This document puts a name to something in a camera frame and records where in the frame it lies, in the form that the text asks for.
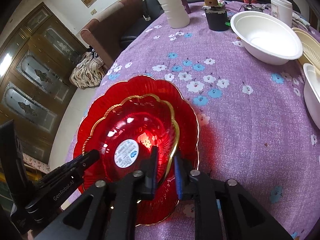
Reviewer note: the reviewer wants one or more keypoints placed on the black cup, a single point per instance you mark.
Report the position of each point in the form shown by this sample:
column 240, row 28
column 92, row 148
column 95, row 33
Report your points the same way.
column 216, row 21

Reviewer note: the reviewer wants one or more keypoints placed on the large red scalloped plate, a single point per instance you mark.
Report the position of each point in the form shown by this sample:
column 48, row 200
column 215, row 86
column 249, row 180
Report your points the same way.
column 185, row 110

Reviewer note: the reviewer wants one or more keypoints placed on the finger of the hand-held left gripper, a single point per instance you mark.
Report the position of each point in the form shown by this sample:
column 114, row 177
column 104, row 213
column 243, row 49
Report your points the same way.
column 85, row 160

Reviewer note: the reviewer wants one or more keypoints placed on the cream ribbed bowl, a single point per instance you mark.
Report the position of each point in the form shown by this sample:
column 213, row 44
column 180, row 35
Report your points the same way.
column 310, row 47

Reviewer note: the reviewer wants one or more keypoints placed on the white plastic bottle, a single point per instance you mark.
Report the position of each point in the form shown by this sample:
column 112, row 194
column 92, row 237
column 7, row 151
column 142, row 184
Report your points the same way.
column 175, row 10

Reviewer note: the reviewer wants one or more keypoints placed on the purple floral tablecloth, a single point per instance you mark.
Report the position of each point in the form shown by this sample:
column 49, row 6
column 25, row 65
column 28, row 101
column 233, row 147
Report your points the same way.
column 237, row 130

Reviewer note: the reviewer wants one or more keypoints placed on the large white bowl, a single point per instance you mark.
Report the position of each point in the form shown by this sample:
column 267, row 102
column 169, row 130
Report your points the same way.
column 250, row 30

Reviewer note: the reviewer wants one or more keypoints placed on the brown round roll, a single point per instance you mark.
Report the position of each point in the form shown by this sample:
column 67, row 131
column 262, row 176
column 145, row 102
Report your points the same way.
column 210, row 1

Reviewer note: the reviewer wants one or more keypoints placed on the stack of printed boxes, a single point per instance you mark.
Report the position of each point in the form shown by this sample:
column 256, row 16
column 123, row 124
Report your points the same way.
column 37, row 165

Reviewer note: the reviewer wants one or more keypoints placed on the brown armchair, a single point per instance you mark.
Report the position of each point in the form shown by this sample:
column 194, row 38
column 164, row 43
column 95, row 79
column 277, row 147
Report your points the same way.
column 112, row 25

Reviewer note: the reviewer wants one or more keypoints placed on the wooden glass-door cabinet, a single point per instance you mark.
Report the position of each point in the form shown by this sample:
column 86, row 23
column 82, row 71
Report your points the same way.
column 37, row 55

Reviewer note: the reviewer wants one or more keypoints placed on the small red gold-rimmed plate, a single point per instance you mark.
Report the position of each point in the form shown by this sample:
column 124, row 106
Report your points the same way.
column 130, row 127

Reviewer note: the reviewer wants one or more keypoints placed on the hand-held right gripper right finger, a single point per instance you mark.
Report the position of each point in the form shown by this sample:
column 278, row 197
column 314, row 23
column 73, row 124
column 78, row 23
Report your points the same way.
column 178, row 177

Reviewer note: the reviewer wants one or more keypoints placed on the patterned fabric bag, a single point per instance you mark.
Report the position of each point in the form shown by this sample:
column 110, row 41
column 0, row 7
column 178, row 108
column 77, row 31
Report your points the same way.
column 85, row 72

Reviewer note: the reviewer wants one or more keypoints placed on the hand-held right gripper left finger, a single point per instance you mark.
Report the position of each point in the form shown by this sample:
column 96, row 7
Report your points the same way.
column 152, row 171

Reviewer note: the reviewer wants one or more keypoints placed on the floral patterned cloth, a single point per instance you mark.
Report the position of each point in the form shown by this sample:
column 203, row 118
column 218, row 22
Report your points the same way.
column 300, row 18

